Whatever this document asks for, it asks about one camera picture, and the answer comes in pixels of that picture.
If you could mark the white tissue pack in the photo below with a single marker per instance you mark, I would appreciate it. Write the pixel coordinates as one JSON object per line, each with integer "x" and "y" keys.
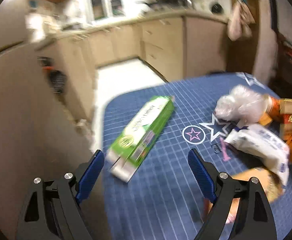
{"x": 260, "y": 142}

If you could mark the clear crumpled plastic bag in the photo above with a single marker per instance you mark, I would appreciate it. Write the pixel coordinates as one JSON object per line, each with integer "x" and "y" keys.
{"x": 241, "y": 104}

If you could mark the beige kitchen cabinets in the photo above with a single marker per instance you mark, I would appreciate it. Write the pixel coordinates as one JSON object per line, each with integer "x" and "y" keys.
{"x": 176, "y": 45}

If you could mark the blue grid tablecloth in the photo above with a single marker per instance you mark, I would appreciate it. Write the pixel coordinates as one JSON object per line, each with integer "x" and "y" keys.
{"x": 162, "y": 200}

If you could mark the brown flat cardboard piece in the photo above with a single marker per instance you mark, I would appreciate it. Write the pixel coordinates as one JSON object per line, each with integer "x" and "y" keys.
{"x": 269, "y": 181}

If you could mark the beige refrigerator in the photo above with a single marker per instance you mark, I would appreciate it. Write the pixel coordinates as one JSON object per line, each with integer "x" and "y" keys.
{"x": 36, "y": 137}

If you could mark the green toothpaste box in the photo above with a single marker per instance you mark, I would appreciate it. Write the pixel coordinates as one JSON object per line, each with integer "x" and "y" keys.
{"x": 136, "y": 140}

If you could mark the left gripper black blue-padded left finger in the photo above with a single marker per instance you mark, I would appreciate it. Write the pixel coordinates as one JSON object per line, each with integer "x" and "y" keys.
{"x": 51, "y": 209}

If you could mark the hanging pink plastic bags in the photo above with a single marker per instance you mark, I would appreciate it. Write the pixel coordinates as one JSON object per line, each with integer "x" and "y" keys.
{"x": 238, "y": 24}

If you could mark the gold cigarette pack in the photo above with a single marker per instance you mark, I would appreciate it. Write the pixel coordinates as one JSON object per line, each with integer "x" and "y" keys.
{"x": 286, "y": 114}

